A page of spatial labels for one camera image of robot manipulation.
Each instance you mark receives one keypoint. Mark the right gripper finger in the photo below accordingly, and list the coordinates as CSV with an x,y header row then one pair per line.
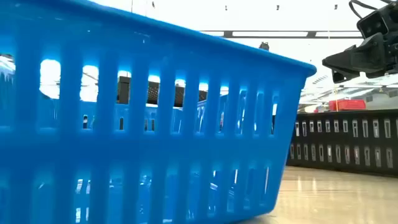
x,y
340,77
360,60

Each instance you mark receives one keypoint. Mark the black plastic slotted basket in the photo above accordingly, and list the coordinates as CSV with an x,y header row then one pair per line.
x,y
342,141

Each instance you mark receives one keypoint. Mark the blue plastic slotted basket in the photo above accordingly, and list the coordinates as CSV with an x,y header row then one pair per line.
x,y
186,149

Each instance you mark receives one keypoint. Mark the red plastic crate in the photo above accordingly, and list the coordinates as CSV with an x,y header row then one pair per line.
x,y
346,105

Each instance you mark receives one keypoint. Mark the black overhead beam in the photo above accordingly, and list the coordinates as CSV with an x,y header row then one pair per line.
x,y
228,34

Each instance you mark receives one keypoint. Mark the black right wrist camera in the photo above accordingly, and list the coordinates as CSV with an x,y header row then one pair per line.
x,y
373,23

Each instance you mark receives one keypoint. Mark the black overhead camera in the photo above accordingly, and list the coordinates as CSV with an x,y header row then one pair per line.
x,y
264,46

